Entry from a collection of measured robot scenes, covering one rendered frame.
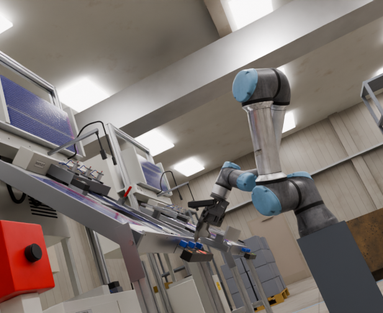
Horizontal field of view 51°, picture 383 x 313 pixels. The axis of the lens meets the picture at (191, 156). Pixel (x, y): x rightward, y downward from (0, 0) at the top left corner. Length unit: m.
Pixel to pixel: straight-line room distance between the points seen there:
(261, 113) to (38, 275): 0.90
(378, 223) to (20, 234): 4.44
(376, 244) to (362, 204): 7.85
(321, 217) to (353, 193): 11.31
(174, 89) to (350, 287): 4.68
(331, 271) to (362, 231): 3.47
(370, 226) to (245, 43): 2.89
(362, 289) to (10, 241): 1.09
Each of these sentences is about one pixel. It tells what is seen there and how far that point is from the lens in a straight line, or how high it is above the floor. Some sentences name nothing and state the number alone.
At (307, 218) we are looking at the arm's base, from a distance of 1.52.
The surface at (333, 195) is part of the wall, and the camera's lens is 12.78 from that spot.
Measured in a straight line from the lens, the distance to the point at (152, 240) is 1.36.
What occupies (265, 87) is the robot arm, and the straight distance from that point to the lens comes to 1.46.
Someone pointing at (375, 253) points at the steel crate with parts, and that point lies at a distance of 4.96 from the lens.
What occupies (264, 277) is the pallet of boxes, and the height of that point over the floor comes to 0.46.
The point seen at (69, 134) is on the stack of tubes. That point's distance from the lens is 2.25.
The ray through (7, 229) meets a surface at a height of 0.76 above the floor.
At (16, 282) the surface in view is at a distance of 0.94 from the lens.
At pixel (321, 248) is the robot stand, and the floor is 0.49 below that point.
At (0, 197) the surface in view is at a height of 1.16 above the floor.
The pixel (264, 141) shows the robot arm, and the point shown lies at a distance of 1.45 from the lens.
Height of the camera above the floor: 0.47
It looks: 19 degrees up
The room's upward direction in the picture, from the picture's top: 21 degrees counter-clockwise
